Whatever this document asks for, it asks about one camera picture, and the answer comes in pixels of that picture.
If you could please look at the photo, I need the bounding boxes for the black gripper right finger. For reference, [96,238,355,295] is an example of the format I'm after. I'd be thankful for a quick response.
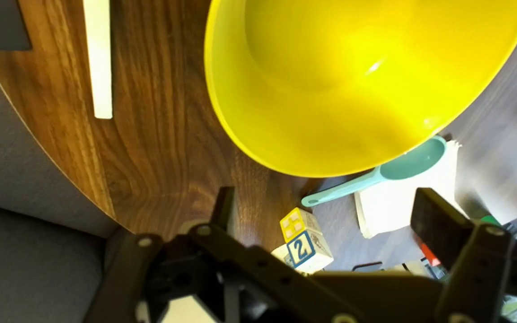
[409,186,517,323]

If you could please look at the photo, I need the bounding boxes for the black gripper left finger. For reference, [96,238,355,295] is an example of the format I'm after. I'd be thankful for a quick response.
[84,184,355,323]

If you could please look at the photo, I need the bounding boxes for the yellow plastic bowl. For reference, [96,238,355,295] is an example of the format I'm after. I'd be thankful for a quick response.
[202,0,517,179]

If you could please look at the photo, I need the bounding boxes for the red block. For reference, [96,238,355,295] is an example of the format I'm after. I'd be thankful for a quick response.
[416,234,444,268]

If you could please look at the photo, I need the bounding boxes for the yellow white number block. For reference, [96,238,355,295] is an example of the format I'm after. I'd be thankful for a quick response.
[268,205,335,275]

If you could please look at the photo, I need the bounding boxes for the folded white napkin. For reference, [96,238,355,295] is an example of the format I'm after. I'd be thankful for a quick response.
[353,139,470,240]

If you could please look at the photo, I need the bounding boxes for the teal measuring scoop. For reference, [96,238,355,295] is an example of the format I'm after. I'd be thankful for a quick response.
[299,134,448,209]

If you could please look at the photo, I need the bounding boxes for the dark grey sofa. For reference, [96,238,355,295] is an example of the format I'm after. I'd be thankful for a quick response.
[0,46,119,323]

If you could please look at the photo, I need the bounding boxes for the wooden spoon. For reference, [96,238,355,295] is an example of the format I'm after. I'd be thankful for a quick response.
[80,0,114,121]

